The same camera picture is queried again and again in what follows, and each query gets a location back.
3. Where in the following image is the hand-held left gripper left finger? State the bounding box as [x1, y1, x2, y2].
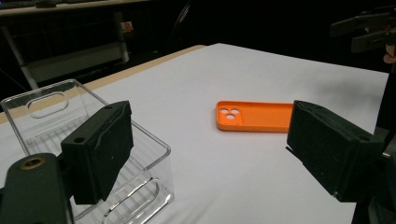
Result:
[60, 100, 134, 205]

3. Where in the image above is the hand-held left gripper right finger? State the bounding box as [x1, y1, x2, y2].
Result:
[285, 100, 386, 203]

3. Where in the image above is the clear plastic tray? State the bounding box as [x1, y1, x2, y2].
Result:
[0, 78, 175, 224]

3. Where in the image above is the white table sheet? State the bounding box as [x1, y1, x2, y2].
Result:
[0, 42, 390, 224]

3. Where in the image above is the white-framed desk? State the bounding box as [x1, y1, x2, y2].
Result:
[0, 0, 150, 91]

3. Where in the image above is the red and white tag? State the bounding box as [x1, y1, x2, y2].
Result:
[120, 21, 134, 34]

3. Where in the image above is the orange phone case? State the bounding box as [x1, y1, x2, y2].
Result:
[215, 100, 294, 133]

